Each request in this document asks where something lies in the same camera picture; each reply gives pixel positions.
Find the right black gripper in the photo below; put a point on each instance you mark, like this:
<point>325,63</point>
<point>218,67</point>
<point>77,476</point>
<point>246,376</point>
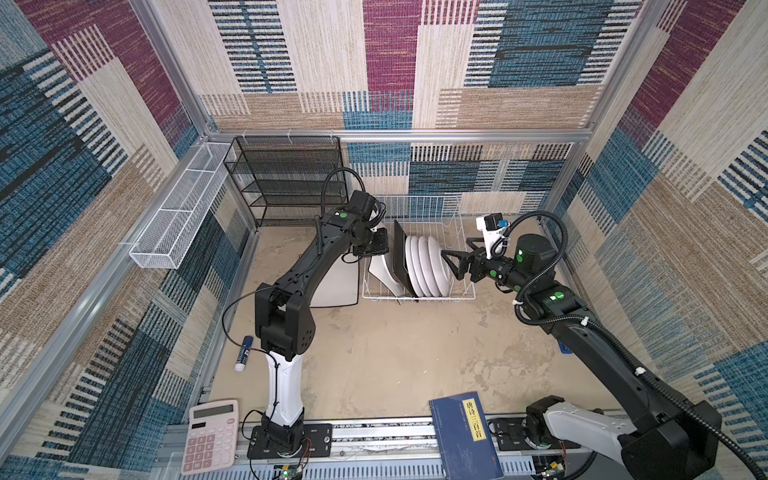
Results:
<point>476,259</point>

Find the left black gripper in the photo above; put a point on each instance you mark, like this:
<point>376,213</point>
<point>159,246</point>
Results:
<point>381,246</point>

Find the white square plate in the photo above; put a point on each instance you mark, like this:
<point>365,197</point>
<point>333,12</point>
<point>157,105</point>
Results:
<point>381,267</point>
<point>339,287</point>

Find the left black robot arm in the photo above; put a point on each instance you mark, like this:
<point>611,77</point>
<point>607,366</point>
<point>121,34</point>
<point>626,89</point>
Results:
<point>284,324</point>

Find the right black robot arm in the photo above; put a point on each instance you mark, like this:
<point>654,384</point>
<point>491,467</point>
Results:
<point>673,437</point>

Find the black mesh shelf rack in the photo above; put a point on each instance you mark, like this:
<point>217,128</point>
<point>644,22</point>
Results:
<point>282,179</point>

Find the black square plate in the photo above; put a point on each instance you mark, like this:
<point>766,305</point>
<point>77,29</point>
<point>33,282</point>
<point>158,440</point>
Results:
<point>401,271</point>

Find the blue white marker pen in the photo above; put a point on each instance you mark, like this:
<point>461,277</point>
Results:
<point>244,352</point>

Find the blue book yellow label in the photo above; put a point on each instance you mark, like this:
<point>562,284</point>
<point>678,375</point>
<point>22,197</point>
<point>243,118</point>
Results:
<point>463,438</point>

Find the pink calculator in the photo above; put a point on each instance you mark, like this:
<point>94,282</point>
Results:
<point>211,437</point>

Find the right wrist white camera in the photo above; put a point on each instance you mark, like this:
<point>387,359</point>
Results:
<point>495,231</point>

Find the white wire dish rack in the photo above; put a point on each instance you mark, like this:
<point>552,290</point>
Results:
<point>422,217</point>

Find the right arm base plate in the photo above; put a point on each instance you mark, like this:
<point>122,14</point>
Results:
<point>510,435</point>

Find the aluminium front rail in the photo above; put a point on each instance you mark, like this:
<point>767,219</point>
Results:
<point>379,448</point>

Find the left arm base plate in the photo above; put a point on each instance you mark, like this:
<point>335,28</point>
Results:
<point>312,439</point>

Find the white wire wall basket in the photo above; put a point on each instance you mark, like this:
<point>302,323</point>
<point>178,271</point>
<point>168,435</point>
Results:
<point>165,241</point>

